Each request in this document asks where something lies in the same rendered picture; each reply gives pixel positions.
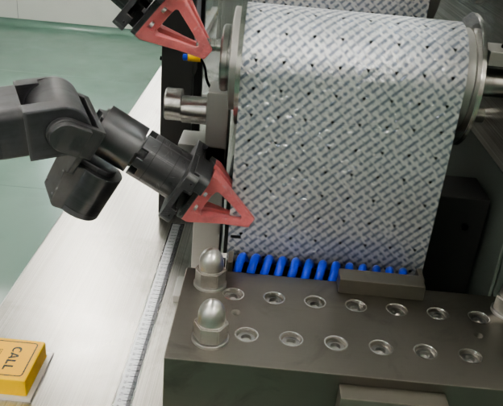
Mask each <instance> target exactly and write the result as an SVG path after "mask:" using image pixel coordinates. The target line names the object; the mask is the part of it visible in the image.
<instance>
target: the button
mask: <svg viewBox="0 0 503 406"><path fill-rule="evenodd" d="M46 357H47V356H46V345H45V342H37V341H28V340H20V339H11V338H0V394H5V395H13V396H27V394H28V392H29V391H30V389H31V386H32V384H33V383H34V381H35V378H36V376H37V375H38V373H39V370H40V368H41V367H42V365H43V363H44V360H45V359H46Z"/></svg>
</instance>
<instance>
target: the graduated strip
mask: <svg viewBox="0 0 503 406"><path fill-rule="evenodd" d="M184 225H185V224H177V223H172V224H171V226H170V229H169V232H168V237H167V239H166V242H165V244H164V249H163V251H162V254H161V257H160V261H159V263H158V266H157V269H156V273H155V275H154V278H153V281H152V285H151V287H150V290H149V293H148V297H147V299H146V302H145V305H144V307H143V312H142V314H141V317H140V320H139V324H138V327H137V330H136V332H135V336H134V339H133V342H132V344H131V348H130V351H129V354H128V356H127V360H126V363H125V366H124V368H123V373H122V375H121V378H120V380H119V383H118V387H117V390H116V392H115V395H114V399H113V402H112V405H111V406H132V403H133V399H134V397H135V392H136V389H137V386H138V383H139V378H140V376H141V372H142V370H143V365H144V361H145V358H146V356H147V352H148V347H149V345H150V341H151V339H152V334H153V331H154V328H155V325H156V320H157V318H158V314H159V311H160V306H161V303H162V300H163V298H164V293H165V289H166V287H167V283H168V279H169V276H170V273H171V270H172V267H173V262H174V259H175V256H176V253H177V248H178V245H179V242H180V239H181V235H182V231H183V229H184Z"/></svg>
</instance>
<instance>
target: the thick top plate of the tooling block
mask: <svg viewBox="0 0 503 406"><path fill-rule="evenodd" d="M195 271H196V268H192V267H187V268H186V271H185V277H184V280H183V284H182V287H181V293H180V296H179V300H178V303H177V309H176V312H175V316H174V319H173V325H172V328H171V331H170V334H169V338H168V344H167V347H166V351H165V354H164V374H163V402H162V405H163V406H335V402H336V398H337V393H338V389H339V385H340V384H349V385H357V386H366V387H382V388H391V389H400V390H408V391H416V392H433V393H442V394H445V395H446V397H447V402H448V404H449V406H503V320H502V319H500V318H499V317H497V316H495V315H494V314H493V313H492V311H491V309H490V307H491V304H492V303H493V302H494V301H495V299H496V297H495V296H481V295H472V294H463V293H455V292H439V291H430V290H425V293H424V297H423V300H409V299H401V298H392V297H383V296H367V295H358V294H350V293H341V292H338V287H337V281H328V280H312V279H303V278H294V277H286V276H277V275H261V274H252V273H243V272H235V271H227V272H226V281H227V286H226V288H225V289H223V290H222V291H221V292H216V293H206V292H201V291H199V290H197V289H196V288H195V287H194V285H193V281H194V279H195ZM210 298H214V299H217V300H220V301H221V302H222V304H223V305H224V308H225V310H226V319H227V321H228V322H229V325H228V334H229V342H228V343H227V345H226V346H225V347H223V348H222V349H219V350H203V349H200V348H198V347H197V346H195V345H194V344H193V342H192V333H193V323H194V319H196V318H197V315H198V310H199V308H200V306H201V304H202V303H203V302H204V301H205V300H207V299H210Z"/></svg>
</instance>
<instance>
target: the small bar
mask: <svg viewBox="0 0 503 406"><path fill-rule="evenodd" d="M337 287H338V292H341V293H350V294H358V295H367V296H383V297H392V298H401V299H409V300H423V297H424V293H425V290H426V286H425V284H424V281H423V278H422V276H420V275H404V274H395V273H387V272H378V271H361V270H353V269H344V268H339V271H338V276H337Z"/></svg>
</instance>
